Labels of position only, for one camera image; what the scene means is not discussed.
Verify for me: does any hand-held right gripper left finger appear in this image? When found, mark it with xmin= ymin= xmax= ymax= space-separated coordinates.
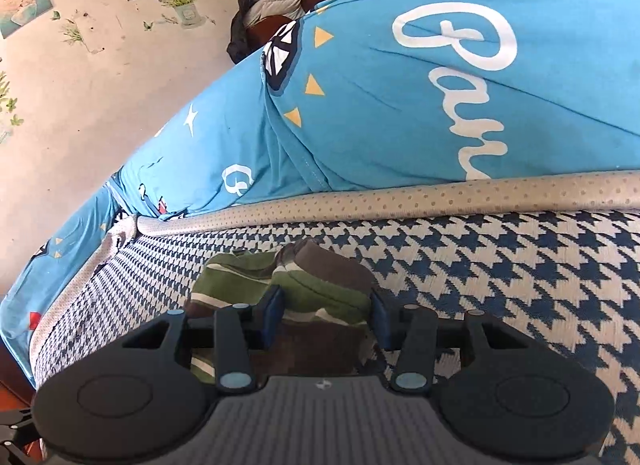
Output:
xmin=122 ymin=286 xmax=286 ymax=392

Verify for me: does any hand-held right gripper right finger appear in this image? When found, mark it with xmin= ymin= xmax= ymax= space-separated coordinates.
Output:
xmin=370 ymin=290 xmax=527 ymax=392

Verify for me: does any green brown striped t-shirt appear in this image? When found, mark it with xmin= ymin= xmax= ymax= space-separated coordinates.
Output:
xmin=182 ymin=239 xmax=383 ymax=386

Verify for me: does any pile of clothes on chair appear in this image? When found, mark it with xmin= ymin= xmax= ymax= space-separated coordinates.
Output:
xmin=226 ymin=0 xmax=326 ymax=65

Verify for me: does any houndstooth seat mat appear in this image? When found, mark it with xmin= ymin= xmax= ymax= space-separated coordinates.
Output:
xmin=30 ymin=170 xmax=640 ymax=465

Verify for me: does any blue printed sofa cover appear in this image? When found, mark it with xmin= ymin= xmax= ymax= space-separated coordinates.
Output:
xmin=0 ymin=0 xmax=640 ymax=391

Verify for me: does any green leaf wall sticker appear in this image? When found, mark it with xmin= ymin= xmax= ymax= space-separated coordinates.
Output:
xmin=0 ymin=70 xmax=23 ymax=143

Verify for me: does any pink tree wall picture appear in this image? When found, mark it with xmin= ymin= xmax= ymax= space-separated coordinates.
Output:
xmin=0 ymin=0 xmax=55 ymax=40

